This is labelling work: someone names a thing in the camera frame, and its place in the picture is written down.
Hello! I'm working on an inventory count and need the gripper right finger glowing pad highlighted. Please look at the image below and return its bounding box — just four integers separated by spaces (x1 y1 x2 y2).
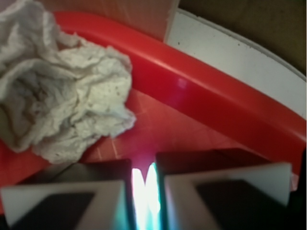
156 148 307 230

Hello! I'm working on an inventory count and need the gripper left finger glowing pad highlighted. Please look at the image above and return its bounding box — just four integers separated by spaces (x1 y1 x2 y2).
0 159 134 230

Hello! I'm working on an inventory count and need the red plastic tray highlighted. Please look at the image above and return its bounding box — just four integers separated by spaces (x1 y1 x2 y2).
0 11 307 216

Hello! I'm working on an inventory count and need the crumpled white paper towel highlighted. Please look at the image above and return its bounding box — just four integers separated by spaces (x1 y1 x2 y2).
0 0 136 164

